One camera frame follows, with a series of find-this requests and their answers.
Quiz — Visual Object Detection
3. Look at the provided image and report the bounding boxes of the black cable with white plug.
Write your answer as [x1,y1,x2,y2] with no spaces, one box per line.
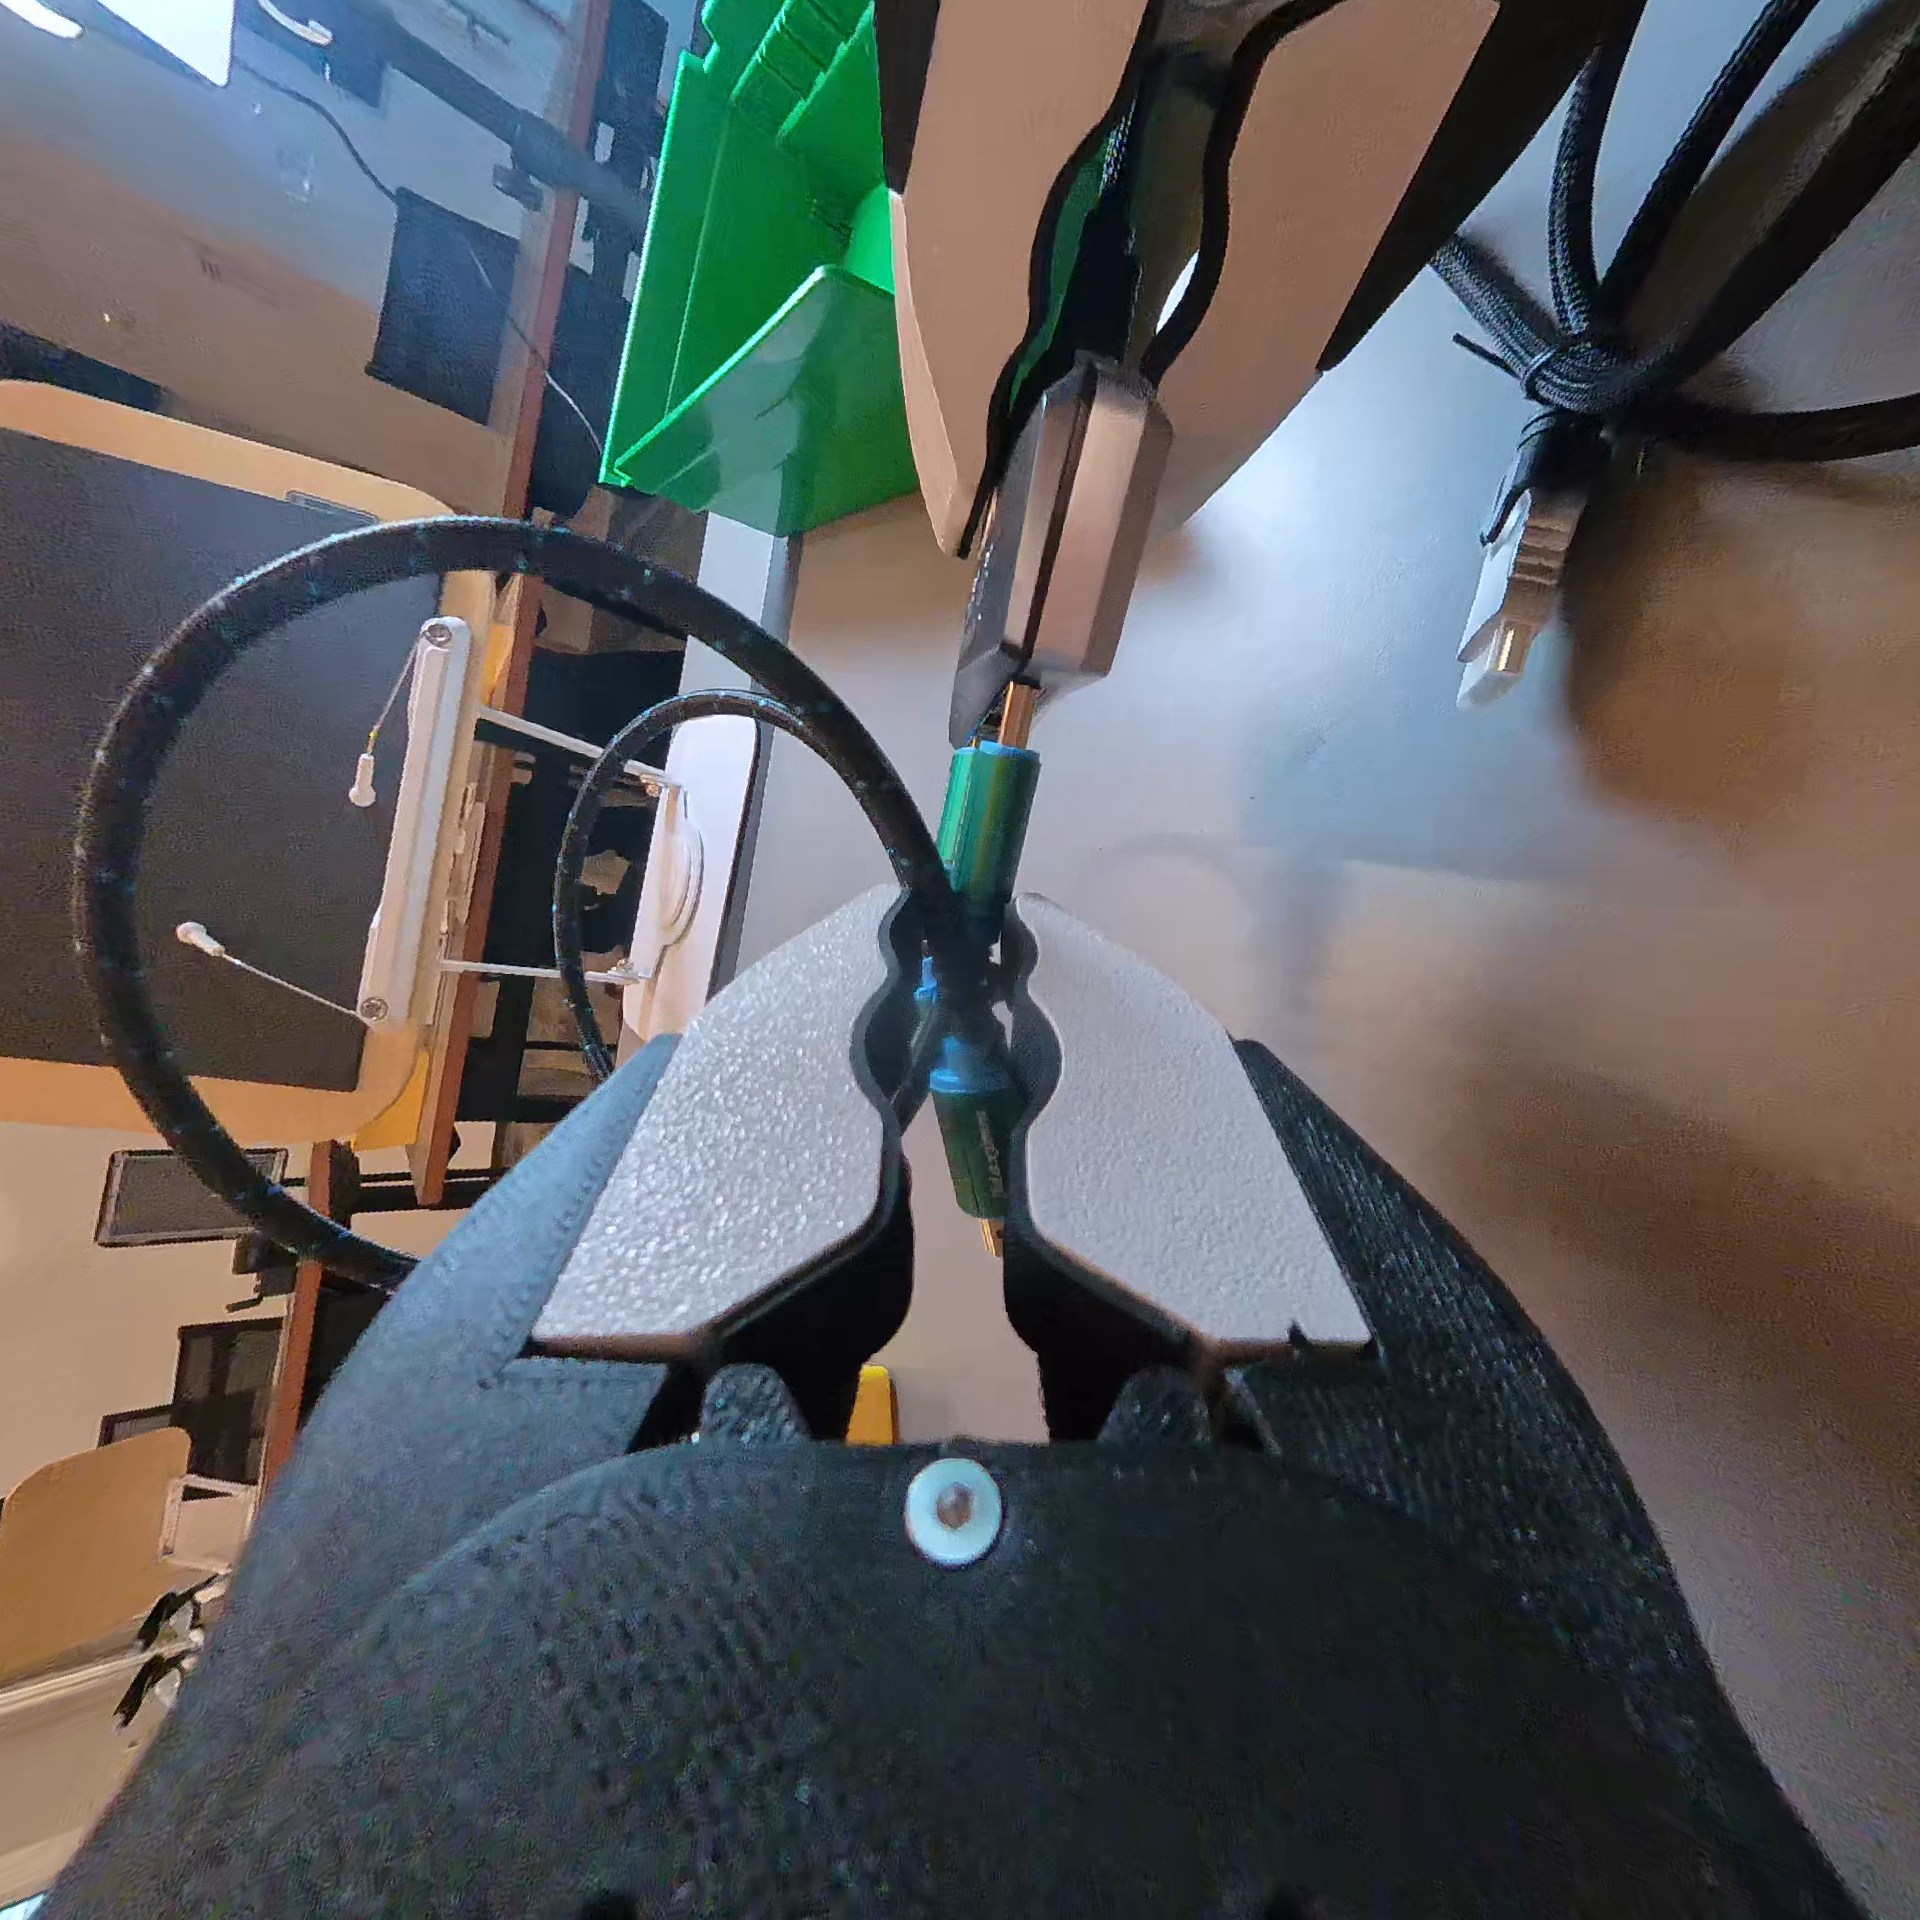
[951,0,1920,747]

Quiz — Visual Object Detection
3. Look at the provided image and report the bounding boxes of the beige chair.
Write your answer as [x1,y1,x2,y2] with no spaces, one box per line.
[0,1429,198,1685]

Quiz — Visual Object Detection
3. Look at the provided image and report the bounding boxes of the green plastic bin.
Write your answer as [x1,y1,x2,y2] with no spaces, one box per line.
[599,0,1082,537]

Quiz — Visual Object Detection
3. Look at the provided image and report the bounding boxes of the black mounted box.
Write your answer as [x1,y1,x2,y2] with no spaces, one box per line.
[368,187,529,432]

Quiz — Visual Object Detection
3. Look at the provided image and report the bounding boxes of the white tethered peg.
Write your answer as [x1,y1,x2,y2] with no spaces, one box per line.
[176,919,390,1024]
[346,630,449,812]

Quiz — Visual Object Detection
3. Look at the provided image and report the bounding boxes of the white board stand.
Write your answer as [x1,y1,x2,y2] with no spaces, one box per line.
[360,614,762,1039]

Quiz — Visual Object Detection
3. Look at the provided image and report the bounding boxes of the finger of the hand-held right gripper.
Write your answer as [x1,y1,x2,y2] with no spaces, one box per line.
[878,0,1156,560]
[1148,0,1649,529]

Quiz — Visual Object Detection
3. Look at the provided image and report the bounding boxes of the bright white panel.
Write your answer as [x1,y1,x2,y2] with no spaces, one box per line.
[0,0,241,89]

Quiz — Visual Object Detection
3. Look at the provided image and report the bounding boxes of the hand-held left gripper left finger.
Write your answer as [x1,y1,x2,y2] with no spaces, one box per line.
[534,884,918,1361]

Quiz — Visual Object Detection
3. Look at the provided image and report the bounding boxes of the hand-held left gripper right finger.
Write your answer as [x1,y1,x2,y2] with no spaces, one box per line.
[1007,891,1376,1365]

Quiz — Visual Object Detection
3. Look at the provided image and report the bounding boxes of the black board with wooden rim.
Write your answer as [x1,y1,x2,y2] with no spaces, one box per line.
[0,379,500,1151]

